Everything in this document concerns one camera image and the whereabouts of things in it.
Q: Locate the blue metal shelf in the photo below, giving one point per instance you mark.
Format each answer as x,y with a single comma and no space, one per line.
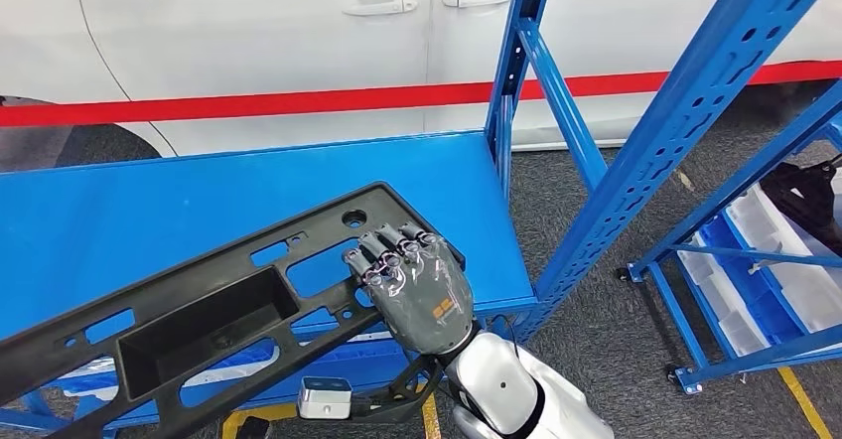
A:
197,179

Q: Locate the long black plastic panel part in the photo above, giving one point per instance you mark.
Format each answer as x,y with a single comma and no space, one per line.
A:
197,281

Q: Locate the black part in bin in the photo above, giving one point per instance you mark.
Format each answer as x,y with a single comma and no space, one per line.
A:
802,206

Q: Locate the dark robot body piece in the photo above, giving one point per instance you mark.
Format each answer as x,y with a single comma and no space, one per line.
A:
253,428

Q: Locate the white car with red stripe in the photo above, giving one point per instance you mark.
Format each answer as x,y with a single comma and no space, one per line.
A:
263,41

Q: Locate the yellow floor tape square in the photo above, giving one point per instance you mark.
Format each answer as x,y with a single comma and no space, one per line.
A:
806,403
263,415

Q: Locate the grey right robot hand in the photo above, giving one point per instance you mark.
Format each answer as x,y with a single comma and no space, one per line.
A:
421,304

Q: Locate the blue wheeled metal rack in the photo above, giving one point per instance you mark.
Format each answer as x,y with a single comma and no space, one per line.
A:
737,192

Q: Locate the black right camera bracket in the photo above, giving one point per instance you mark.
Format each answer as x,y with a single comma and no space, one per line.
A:
394,400

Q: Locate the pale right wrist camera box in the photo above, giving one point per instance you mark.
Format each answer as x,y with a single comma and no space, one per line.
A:
325,400

